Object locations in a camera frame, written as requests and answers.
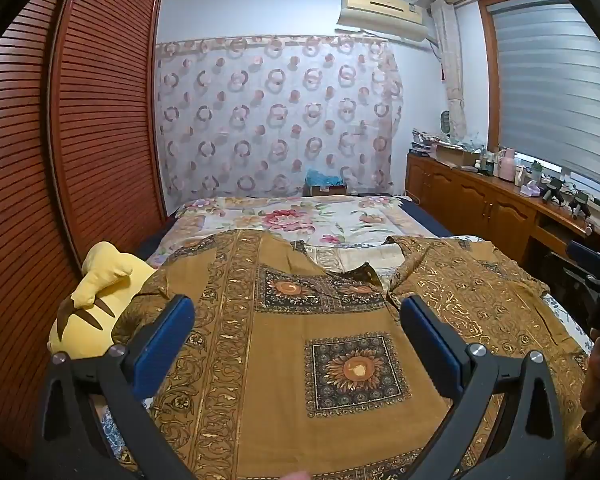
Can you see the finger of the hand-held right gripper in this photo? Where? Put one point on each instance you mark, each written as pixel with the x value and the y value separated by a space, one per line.
pixel 586 254

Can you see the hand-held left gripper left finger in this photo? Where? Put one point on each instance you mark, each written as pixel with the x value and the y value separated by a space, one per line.
pixel 162 350

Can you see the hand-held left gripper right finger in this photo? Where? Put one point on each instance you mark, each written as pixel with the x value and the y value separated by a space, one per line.
pixel 430 350

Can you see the brown patterned shirt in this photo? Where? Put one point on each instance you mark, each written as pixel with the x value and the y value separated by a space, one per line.
pixel 280 360

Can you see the blue floral white bedsheet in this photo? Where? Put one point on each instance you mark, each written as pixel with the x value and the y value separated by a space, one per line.
pixel 575 330

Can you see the black mini tripod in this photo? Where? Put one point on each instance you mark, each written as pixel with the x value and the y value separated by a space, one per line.
pixel 580 204
pixel 554 191

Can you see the yellow plush toy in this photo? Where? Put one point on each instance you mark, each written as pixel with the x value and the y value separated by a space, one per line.
pixel 100 280

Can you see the green capped bottle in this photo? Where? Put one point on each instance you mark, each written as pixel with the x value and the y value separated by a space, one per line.
pixel 536 172

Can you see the pink thermos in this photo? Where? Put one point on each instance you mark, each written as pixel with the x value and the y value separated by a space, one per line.
pixel 506 165

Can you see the wooden cabinet desk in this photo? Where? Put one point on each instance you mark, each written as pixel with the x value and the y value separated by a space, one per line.
pixel 460 200

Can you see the open cardboard box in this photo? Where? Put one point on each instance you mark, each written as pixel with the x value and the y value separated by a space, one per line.
pixel 452 155

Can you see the grey striped window blind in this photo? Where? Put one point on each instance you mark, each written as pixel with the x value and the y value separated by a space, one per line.
pixel 555 85

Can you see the floral bed quilt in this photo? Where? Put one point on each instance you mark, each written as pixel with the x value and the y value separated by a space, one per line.
pixel 300 220

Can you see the white desk fan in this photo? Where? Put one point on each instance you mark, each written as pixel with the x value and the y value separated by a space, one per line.
pixel 446 122

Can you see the stack of papers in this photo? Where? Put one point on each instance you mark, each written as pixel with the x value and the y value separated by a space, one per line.
pixel 422 142

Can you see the beige lace window curtain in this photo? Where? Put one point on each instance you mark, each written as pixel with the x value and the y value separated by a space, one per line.
pixel 452 60

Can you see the wooden louvered wardrobe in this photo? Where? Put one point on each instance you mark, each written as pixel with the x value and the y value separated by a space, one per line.
pixel 105 110

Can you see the circle patterned sheer curtain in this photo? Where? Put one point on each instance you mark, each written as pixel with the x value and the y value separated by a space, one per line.
pixel 280 110

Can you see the wooden window frame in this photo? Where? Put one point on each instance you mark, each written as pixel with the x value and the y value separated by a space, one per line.
pixel 486 85

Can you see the beige wall air conditioner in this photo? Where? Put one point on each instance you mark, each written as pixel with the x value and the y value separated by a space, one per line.
pixel 380 5

